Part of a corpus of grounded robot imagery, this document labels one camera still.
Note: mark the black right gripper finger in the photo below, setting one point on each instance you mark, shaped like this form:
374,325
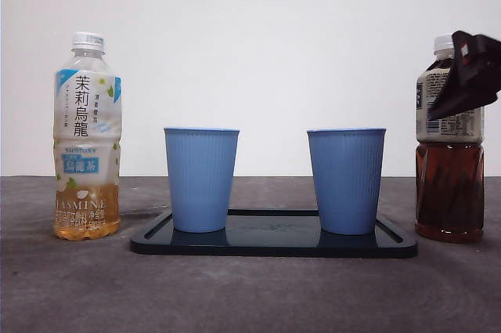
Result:
466,94

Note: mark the dark tea bottle beige label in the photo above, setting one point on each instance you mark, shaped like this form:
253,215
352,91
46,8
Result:
450,192

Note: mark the blue ribbed plastic cup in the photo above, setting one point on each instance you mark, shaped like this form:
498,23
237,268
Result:
199,180
346,180

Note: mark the dark blue rectangular tray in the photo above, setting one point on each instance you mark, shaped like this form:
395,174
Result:
274,245

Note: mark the jasmine tea bottle white label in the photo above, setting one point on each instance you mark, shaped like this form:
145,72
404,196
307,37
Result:
86,113

